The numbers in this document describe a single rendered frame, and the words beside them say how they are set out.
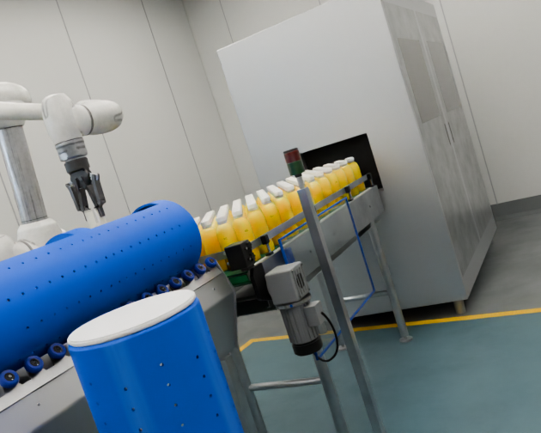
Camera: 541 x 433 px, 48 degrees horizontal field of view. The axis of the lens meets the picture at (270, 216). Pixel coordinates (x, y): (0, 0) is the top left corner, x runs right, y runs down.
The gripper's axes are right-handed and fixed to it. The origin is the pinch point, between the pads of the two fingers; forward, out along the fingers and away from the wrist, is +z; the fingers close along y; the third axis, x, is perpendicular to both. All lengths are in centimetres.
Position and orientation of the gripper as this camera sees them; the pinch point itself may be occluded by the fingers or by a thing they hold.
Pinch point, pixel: (96, 219)
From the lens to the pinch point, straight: 202.5
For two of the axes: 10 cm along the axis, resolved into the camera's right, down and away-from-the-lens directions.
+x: 4.3, -2.3, 8.7
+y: 8.5, -2.2, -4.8
